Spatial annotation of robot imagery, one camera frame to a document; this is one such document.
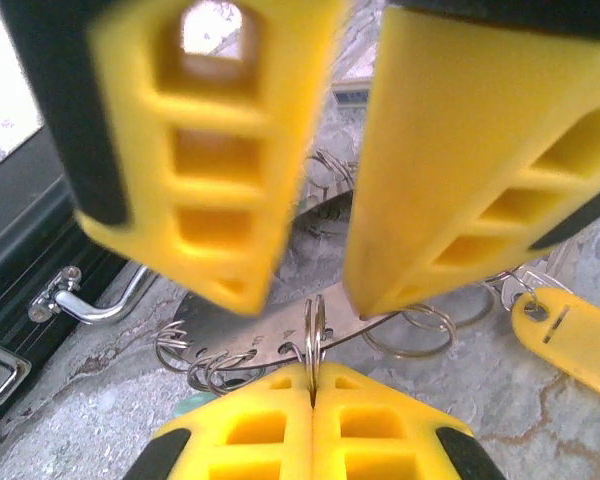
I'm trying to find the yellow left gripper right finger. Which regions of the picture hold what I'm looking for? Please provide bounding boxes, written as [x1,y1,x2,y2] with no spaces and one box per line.
[312,361,506,480]

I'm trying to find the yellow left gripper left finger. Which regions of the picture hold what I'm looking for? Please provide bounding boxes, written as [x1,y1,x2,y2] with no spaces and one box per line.
[122,362,315,480]

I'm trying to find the silver split ring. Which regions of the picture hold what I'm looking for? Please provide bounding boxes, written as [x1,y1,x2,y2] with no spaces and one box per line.
[205,348,259,395]
[361,303,457,360]
[448,278,497,330]
[186,349,231,396]
[302,293,329,396]
[153,319,192,374]
[303,148,357,192]

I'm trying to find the teal plastic key tag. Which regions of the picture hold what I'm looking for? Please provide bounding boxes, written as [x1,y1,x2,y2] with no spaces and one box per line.
[172,392,217,419]

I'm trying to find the small clear plastic item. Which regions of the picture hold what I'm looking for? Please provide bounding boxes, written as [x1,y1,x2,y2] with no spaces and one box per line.
[177,192,404,372]

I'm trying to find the silver keys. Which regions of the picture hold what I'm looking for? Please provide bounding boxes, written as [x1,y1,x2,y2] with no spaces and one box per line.
[498,239,576,312]

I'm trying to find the yellow plastic key tag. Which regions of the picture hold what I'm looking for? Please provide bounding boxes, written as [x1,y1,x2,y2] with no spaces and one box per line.
[508,286,600,407]

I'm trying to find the small white card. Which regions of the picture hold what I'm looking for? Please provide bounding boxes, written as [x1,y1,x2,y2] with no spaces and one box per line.
[331,81,372,109]

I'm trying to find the black case with chrome handle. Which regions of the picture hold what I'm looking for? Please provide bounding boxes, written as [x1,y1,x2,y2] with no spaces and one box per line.
[0,124,162,441]

